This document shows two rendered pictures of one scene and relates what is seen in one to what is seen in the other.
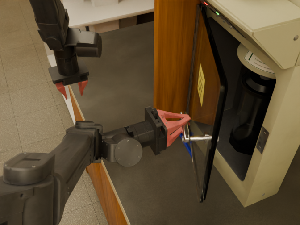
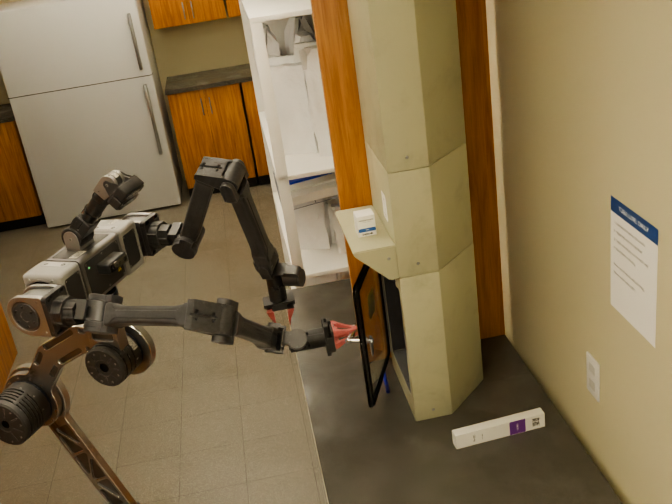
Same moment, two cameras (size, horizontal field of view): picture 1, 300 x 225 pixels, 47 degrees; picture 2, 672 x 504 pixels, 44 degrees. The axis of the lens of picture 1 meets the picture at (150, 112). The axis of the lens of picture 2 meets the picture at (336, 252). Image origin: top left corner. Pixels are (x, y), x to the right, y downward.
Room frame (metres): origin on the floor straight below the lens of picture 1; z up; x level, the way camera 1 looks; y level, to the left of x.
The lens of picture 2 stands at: (-1.46, -0.75, 2.42)
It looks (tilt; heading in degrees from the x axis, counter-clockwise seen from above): 24 degrees down; 19
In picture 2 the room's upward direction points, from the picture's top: 8 degrees counter-clockwise
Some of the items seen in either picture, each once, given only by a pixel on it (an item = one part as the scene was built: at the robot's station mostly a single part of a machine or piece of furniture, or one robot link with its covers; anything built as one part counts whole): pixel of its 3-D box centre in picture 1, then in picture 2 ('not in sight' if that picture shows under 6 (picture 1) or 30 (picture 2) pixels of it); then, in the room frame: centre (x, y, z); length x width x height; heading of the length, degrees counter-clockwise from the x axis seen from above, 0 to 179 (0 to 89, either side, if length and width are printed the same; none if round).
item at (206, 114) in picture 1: (200, 108); (372, 324); (0.62, -0.12, 1.19); 0.30 x 0.01 x 0.40; 2
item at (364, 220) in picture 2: not in sight; (364, 222); (0.58, -0.15, 1.54); 0.05 x 0.05 x 0.06; 25
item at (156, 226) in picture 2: not in sight; (161, 234); (0.72, 0.56, 1.45); 0.09 x 0.08 x 0.12; 176
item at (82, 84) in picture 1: (74, 83); (283, 312); (0.78, 0.22, 1.14); 0.07 x 0.07 x 0.09; 24
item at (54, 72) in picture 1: (67, 64); (277, 293); (0.78, 0.23, 1.21); 0.10 x 0.07 x 0.07; 114
